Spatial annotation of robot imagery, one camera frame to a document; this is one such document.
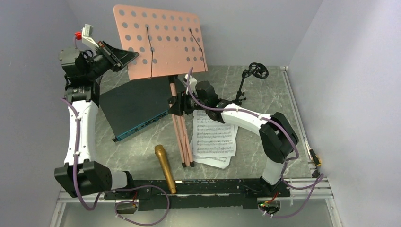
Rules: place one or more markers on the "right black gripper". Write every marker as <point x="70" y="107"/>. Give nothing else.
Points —
<point x="181" y="104"/>

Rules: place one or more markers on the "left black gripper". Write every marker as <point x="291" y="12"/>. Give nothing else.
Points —
<point x="117" y="58"/>

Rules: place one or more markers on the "pink music stand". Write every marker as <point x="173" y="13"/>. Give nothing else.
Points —
<point x="169" y="43"/>

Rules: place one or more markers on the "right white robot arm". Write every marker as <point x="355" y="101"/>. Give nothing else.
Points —
<point x="277" y="136"/>

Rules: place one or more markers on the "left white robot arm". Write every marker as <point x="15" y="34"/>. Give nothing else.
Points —
<point x="80" y="173"/>

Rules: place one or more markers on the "black blue flat box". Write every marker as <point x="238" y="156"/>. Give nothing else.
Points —
<point x="135" y="105"/>

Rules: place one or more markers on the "top sheet music page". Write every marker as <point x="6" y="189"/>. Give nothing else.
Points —
<point x="201" y="121"/>

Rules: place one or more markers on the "sheet music page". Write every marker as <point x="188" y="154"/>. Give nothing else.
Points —
<point x="201" y="121"/>
<point x="219" y="161"/>

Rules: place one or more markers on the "gold microphone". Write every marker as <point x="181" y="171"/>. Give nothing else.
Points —
<point x="161" y="154"/>

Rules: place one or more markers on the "bottom sheet music page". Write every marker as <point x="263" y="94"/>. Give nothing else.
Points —
<point x="219" y="161"/>

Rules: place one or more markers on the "black microphone stand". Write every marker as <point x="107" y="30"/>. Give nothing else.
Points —
<point x="254" y="71"/>

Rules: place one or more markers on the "yellow black screwdriver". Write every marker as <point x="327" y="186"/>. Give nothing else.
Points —
<point x="316" y="160"/>

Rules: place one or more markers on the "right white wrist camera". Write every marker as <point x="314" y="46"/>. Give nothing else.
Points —
<point x="190" y="84"/>

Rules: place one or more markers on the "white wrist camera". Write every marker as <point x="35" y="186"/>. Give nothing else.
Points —
<point x="85" y="36"/>
<point x="190" y="84"/>

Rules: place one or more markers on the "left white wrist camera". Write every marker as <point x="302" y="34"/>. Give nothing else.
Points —
<point x="85" y="36"/>

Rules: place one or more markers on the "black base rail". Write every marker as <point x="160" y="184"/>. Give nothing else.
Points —
<point x="211" y="193"/>

